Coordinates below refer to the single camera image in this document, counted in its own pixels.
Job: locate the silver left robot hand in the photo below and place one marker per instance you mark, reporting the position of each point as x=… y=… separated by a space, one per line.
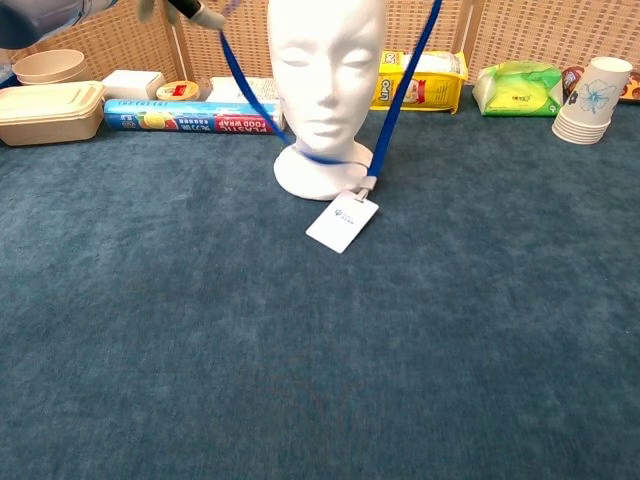
x=190 y=7

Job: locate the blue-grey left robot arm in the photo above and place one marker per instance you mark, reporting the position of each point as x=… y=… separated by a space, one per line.
x=35 y=20

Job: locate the round tin red label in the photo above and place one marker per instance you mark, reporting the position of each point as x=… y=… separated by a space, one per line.
x=176 y=91

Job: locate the white printed plastic packet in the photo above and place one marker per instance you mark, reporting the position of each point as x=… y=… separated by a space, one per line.
x=220 y=91

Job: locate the small white box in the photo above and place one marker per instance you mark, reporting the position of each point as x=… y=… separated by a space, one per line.
x=131 y=84

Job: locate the blue food wrap box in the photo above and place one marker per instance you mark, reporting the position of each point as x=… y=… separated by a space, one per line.
x=190 y=117

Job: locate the white foam mannequin head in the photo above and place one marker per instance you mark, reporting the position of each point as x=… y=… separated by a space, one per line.
x=325 y=75

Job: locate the beige bowl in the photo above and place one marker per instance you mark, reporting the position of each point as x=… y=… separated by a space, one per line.
x=47 y=66

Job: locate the beige lidded takeaway container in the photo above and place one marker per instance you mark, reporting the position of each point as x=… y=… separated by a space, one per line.
x=47 y=115

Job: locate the yellow snack bag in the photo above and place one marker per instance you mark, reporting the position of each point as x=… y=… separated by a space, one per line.
x=440 y=85

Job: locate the dark blue carpet mat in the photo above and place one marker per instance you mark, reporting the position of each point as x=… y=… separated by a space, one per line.
x=200 y=325

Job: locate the woven bamboo folding screen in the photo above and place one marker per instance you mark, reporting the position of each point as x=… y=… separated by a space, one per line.
x=525 y=30

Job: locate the green wet wipes pack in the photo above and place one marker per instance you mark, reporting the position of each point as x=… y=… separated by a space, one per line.
x=517 y=90

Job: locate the brown cookie packet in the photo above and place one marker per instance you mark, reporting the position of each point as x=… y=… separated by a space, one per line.
x=571 y=77

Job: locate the white paper cup stack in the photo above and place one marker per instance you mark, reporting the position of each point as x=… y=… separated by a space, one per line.
x=592 y=100

